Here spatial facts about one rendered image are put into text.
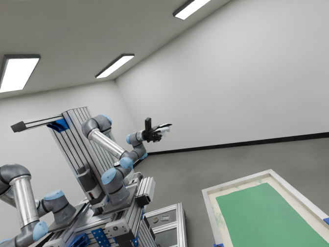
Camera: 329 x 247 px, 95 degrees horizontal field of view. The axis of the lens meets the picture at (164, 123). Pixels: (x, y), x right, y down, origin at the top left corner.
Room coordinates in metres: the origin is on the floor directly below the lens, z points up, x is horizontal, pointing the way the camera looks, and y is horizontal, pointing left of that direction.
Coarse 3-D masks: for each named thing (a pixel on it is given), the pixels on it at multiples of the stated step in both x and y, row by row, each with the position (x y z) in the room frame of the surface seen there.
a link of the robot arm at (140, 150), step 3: (141, 144) 1.03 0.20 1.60; (135, 147) 1.02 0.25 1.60; (138, 147) 1.01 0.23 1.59; (141, 147) 1.02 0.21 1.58; (144, 147) 1.06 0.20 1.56; (132, 150) 0.99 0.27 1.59; (135, 150) 0.98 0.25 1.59; (138, 150) 0.99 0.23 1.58; (141, 150) 1.01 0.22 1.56; (144, 150) 1.03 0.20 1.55; (138, 153) 0.97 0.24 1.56; (141, 153) 1.00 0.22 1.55; (144, 153) 1.02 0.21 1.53; (141, 156) 1.01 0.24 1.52; (144, 156) 1.02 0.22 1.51; (138, 159) 0.98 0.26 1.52
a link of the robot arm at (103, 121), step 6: (102, 114) 1.21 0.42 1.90; (96, 120) 1.11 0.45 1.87; (102, 120) 1.15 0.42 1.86; (108, 120) 1.19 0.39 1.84; (102, 126) 1.13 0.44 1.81; (108, 126) 1.17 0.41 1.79; (102, 132) 1.13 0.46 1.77; (108, 132) 1.16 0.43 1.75; (114, 138) 1.19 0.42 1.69; (114, 156) 1.15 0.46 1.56; (114, 162) 1.16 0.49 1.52; (120, 168) 1.13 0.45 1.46; (132, 168) 1.20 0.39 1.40; (126, 174) 1.14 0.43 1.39
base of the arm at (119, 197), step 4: (120, 188) 1.04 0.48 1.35; (124, 188) 1.07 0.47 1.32; (112, 192) 1.02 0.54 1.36; (116, 192) 1.02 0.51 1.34; (120, 192) 1.03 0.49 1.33; (124, 192) 1.05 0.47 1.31; (128, 192) 1.07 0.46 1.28; (112, 196) 1.02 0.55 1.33; (116, 196) 1.01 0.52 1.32; (120, 196) 1.02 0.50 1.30; (124, 196) 1.03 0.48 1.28; (128, 196) 1.05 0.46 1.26; (112, 200) 1.01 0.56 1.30; (116, 200) 1.00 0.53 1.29; (120, 200) 1.00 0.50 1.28; (124, 200) 1.01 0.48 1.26; (112, 204) 1.01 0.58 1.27; (116, 204) 1.00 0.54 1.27
